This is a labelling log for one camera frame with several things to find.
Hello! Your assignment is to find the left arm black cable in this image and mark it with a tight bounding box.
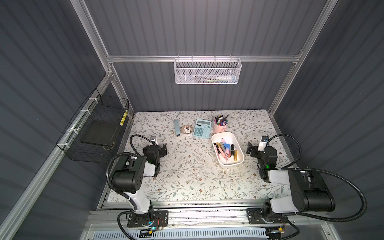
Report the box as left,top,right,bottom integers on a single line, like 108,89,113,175
105,134,155,240

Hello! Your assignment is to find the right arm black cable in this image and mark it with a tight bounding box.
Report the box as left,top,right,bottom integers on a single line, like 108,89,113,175
266,133,368,223

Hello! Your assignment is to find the pink pen cup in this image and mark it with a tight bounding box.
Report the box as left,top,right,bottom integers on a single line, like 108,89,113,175
213,115,228,134

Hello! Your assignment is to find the teal calculator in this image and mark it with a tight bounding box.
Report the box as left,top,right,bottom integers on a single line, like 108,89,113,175
193,119,212,139

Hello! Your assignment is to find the dark gold lipstick tube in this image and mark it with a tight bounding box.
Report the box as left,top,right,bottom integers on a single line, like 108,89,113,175
217,142,223,152

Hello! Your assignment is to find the small round dish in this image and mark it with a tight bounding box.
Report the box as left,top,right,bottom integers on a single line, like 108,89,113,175
181,125,194,135

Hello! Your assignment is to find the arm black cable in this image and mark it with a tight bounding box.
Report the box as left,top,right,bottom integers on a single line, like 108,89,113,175
266,133,368,223
105,134,155,240

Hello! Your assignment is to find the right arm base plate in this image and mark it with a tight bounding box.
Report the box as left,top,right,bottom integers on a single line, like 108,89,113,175
246,208,285,225

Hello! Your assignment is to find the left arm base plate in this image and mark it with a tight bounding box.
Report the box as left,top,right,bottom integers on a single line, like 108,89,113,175
127,211,169,228

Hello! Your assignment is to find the black wire side basket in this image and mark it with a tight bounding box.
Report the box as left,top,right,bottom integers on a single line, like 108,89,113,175
57,90,130,164

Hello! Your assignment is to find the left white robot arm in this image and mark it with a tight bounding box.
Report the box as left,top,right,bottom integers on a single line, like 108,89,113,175
106,145,168,217

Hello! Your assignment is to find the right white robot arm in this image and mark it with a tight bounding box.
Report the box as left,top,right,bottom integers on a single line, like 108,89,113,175
247,142,336,224

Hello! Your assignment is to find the white wire wall basket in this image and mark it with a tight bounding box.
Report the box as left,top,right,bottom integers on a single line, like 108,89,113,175
173,57,242,85

